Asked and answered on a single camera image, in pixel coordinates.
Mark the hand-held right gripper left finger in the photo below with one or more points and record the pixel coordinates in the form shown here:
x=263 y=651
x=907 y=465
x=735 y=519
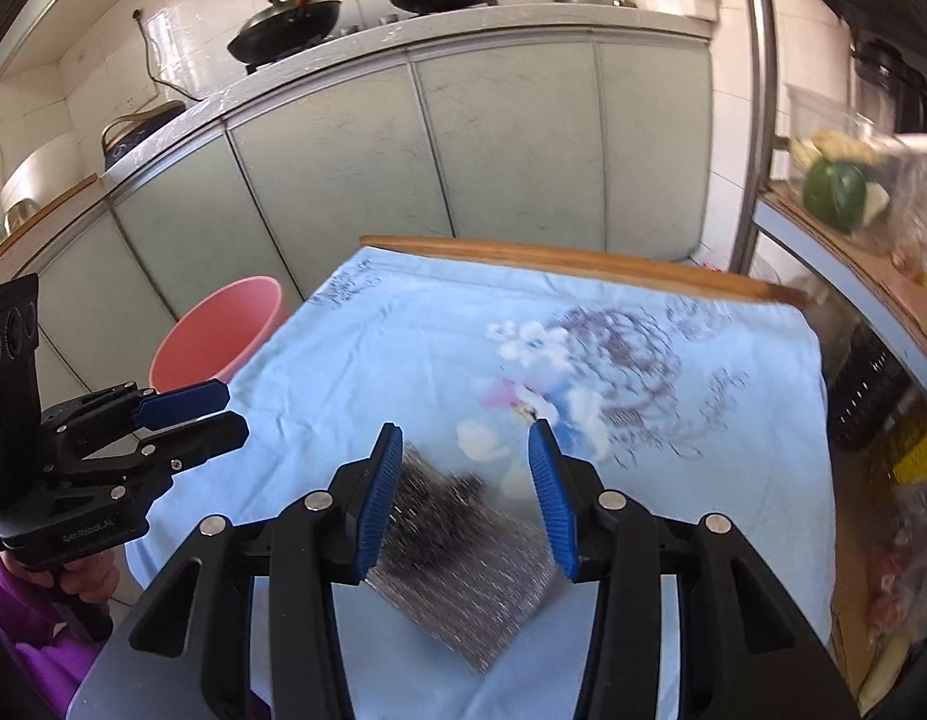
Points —
x=377 y=510

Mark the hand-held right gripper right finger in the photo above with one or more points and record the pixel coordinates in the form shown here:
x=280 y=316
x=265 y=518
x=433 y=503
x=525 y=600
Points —
x=553 y=510

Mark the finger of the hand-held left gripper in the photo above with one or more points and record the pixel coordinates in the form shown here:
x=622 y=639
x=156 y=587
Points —
x=182 y=401
x=208 y=433

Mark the pink plastic bucket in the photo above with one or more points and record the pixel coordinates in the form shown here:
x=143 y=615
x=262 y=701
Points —
x=216 y=337

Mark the silver foil bag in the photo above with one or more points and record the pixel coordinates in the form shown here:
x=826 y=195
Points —
x=463 y=585

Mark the person's left hand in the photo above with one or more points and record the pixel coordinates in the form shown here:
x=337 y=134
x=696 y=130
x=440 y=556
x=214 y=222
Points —
x=88 y=581

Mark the steel bowl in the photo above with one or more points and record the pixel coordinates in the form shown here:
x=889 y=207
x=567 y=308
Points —
x=13 y=223

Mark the light blue floral cloth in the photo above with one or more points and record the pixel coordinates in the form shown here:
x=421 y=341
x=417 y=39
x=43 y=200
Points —
x=403 y=345

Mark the white rice cooker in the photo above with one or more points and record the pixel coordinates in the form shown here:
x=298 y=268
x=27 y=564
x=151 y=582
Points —
x=39 y=172

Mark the dark blue lidded pot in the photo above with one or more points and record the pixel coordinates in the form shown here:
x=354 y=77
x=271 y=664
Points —
x=137 y=135

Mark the dark bottle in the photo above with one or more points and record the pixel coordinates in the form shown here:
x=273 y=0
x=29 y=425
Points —
x=864 y=390

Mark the kitchen counter cabinet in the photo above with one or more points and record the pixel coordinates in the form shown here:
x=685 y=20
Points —
x=508 y=150

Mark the yellow labelled bottle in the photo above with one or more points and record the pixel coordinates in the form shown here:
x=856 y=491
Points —
x=917 y=446

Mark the large black wok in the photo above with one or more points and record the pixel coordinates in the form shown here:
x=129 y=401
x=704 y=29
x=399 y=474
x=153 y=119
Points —
x=283 y=30

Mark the green bell pepper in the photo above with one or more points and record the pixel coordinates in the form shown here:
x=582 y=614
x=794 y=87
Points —
x=834 y=195

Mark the clear plastic container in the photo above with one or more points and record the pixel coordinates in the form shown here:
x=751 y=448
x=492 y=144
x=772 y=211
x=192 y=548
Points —
x=816 y=112

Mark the white plastic tray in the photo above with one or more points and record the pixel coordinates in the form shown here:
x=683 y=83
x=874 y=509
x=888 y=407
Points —
x=677 y=1

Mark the metal frame storage shelf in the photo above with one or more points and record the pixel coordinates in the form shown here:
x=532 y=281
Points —
x=759 y=127

